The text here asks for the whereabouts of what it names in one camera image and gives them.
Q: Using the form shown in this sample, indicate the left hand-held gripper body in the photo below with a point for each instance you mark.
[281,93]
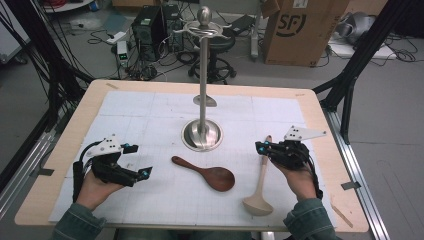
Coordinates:
[110,170]

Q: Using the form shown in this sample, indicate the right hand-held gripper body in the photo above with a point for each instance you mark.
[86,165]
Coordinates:
[290,153]

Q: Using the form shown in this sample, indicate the beige ladle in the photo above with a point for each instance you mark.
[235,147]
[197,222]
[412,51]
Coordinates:
[256,205]

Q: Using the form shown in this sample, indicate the steel utensil stand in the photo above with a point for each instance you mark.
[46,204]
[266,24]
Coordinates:
[202,133]

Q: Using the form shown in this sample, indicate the person's left hand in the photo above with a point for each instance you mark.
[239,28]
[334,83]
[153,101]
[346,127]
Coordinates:
[95,191]

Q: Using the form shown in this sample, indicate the person's right hand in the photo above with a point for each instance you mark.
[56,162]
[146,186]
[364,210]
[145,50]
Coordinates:
[301,183]

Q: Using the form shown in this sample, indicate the white grid mat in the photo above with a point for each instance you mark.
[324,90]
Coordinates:
[150,113]

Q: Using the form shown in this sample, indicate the brown wooden rice spoon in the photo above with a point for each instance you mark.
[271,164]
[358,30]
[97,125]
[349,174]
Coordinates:
[218,178]

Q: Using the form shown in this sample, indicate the black tape piece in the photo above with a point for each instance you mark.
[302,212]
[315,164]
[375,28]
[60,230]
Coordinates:
[350,185]
[46,172]

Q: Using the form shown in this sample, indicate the tan tape strip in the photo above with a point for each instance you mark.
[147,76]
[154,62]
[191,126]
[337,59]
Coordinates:
[341,215]

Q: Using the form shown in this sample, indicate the white box with green display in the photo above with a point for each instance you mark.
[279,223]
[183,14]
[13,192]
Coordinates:
[122,53]

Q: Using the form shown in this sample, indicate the grey metal stand leg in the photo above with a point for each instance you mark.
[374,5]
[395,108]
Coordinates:
[255,43]

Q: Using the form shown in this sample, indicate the black stool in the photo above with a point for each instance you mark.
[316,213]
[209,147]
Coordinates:
[216,45]

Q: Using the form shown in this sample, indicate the white power strip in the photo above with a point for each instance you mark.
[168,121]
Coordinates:
[116,37]

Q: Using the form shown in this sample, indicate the white flat board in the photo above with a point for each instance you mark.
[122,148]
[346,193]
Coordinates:
[343,50]

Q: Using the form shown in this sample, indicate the black computer tower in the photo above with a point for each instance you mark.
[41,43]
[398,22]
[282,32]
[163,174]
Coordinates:
[146,33]
[173,30]

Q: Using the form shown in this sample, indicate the brown cardboard box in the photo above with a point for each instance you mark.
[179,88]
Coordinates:
[310,36]

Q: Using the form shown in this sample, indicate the black flat box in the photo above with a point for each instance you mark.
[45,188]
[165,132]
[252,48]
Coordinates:
[241,24]

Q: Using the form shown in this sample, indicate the grey rounded device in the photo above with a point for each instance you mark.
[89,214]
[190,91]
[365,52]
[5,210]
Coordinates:
[356,26]

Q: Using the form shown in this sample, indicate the white round table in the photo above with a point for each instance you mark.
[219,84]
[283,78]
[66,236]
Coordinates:
[66,5]

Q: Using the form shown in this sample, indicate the aluminium rail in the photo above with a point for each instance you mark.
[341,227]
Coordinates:
[356,176]
[23,170]

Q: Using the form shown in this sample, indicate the black frame stand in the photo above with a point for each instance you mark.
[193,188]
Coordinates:
[43,50]
[360,56]

